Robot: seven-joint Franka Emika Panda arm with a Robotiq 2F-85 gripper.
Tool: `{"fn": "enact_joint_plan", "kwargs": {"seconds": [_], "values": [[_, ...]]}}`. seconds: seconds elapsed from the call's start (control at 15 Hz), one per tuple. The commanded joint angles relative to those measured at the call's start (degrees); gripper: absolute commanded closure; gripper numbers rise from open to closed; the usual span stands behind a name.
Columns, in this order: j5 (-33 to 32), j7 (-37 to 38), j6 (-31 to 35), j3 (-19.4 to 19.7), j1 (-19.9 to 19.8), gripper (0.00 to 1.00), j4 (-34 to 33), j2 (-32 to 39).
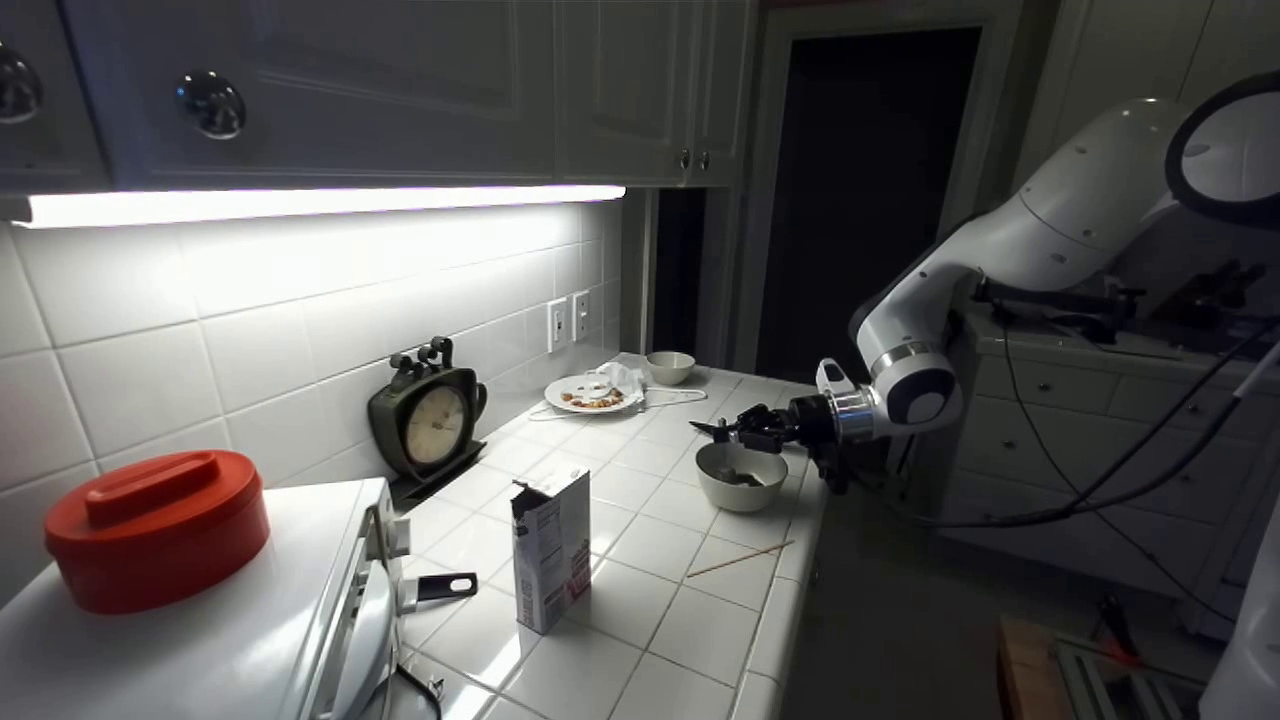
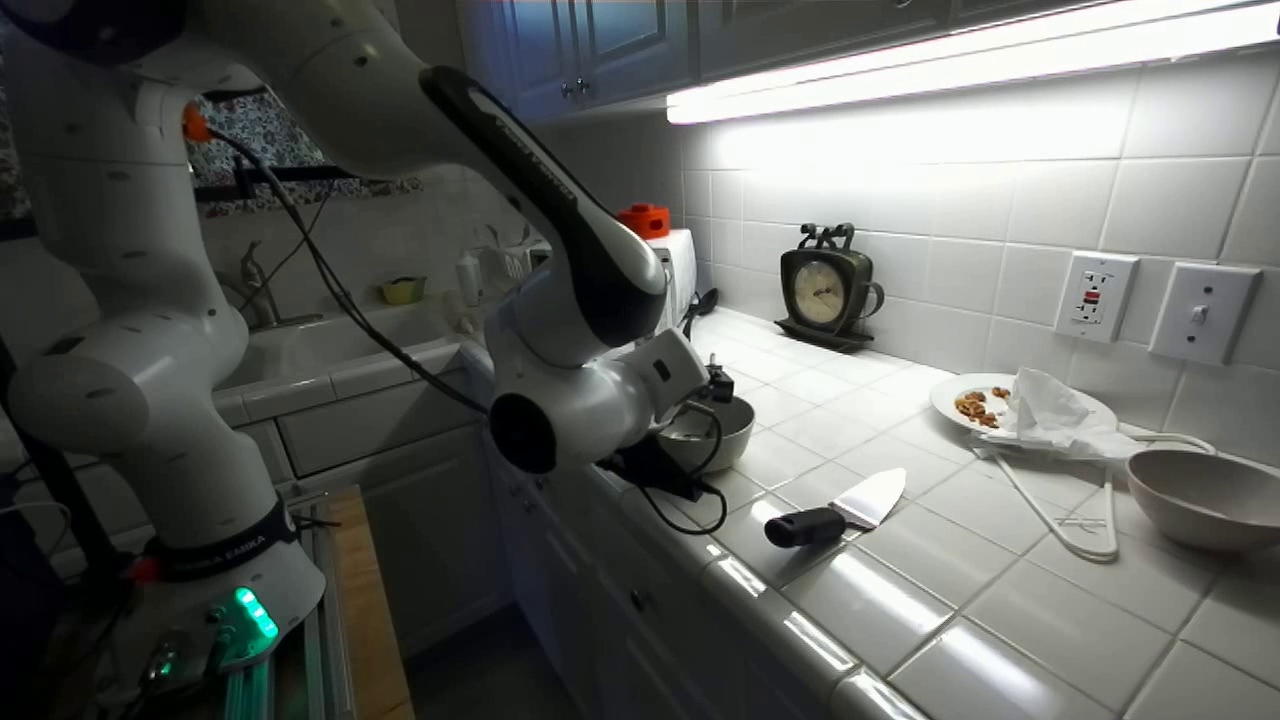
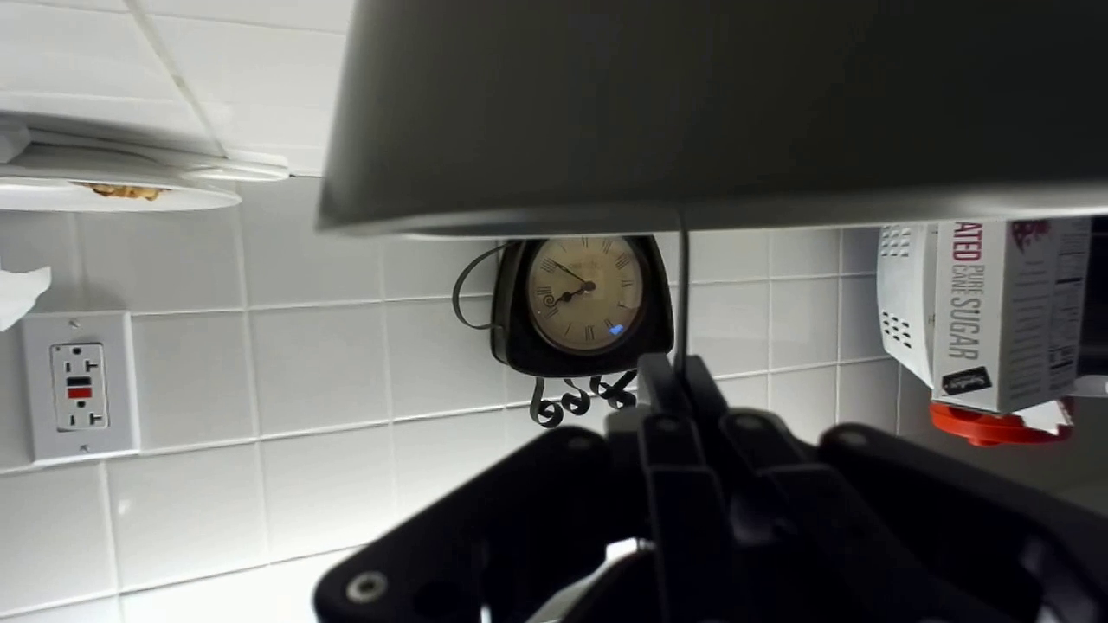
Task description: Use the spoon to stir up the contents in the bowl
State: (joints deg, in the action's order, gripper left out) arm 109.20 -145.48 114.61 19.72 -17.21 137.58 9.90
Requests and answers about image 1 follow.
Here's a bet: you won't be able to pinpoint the white wall cabinets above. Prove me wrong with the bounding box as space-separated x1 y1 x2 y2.
0 0 764 197

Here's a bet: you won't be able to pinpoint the white door frame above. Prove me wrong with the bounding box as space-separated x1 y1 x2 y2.
731 0 1062 394

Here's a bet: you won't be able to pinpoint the under-cabinet light bar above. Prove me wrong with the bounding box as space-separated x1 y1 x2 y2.
8 180 633 236

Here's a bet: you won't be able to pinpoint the beige empty bowl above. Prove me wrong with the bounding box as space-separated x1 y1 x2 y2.
645 349 699 394

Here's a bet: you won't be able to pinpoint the wooden board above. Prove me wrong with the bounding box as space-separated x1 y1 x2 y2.
995 612 1111 720

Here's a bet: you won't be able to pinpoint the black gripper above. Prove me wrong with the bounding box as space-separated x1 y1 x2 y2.
729 396 838 460

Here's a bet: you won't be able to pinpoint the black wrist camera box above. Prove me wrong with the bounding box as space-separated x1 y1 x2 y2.
809 433 887 502

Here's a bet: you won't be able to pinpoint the black vintage table clock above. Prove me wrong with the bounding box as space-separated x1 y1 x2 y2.
364 332 490 516

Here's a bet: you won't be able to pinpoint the white plate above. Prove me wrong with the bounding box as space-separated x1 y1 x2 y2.
539 367 652 419

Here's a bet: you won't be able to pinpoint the thin metal spoon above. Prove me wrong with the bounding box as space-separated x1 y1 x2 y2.
729 443 782 493

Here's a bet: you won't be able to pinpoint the small black flat object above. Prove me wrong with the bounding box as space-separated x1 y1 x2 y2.
410 567 482 612

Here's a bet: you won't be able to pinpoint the red round lid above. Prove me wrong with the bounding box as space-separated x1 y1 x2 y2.
41 443 277 621

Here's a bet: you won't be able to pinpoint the white sugar carton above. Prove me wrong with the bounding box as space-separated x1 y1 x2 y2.
507 463 595 641

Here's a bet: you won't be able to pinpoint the grey mixing bowl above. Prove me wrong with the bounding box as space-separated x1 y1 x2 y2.
690 441 791 520

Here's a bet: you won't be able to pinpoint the white wall power outlet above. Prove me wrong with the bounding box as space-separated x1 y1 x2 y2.
539 293 577 362

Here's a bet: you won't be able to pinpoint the large metal wall-cabinet knob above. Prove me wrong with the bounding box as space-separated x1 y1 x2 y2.
171 65 252 144
0 46 47 131

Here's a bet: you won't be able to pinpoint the white countertop appliance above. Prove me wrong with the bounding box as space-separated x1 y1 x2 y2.
0 475 447 720

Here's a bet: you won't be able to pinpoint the white drawer counter unit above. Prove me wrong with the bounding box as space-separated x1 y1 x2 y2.
930 314 1280 612

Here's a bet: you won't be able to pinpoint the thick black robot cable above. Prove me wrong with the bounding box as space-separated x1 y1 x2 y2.
914 315 1280 633

